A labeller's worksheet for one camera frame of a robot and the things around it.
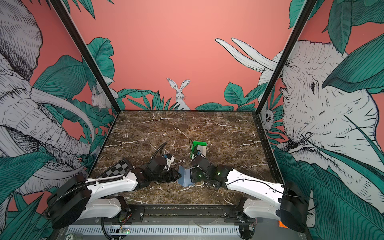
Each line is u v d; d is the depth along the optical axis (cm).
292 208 40
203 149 92
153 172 65
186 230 70
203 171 57
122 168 86
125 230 70
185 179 80
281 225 70
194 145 97
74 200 42
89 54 89
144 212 75
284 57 88
